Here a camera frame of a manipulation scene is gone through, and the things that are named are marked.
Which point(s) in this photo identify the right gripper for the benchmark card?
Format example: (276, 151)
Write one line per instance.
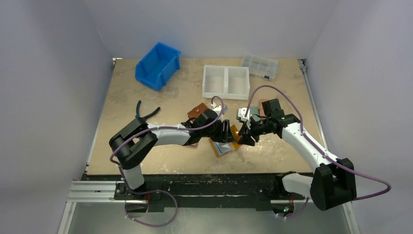
(249, 129)

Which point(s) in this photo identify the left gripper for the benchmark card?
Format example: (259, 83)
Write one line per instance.
(222, 137)

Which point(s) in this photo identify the orange card holder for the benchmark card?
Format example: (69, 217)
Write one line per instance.
(235, 146)

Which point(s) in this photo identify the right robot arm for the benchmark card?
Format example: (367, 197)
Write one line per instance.
(331, 184)

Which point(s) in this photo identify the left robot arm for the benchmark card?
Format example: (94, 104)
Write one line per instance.
(134, 142)

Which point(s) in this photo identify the green card holder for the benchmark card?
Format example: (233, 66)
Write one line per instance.
(254, 113)

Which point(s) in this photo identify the salmon card holder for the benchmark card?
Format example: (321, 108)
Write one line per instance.
(261, 110)

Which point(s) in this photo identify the brown leather card holder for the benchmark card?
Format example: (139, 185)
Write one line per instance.
(196, 111)

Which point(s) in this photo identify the white two-compartment tray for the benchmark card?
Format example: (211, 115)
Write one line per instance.
(227, 82)

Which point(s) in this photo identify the clear plastic organizer box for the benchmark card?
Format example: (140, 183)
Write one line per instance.
(262, 67)

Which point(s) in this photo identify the blue plastic bin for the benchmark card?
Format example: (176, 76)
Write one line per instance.
(158, 66)

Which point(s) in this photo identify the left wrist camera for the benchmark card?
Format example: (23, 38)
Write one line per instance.
(220, 110)

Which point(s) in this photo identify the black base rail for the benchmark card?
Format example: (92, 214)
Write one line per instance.
(252, 191)

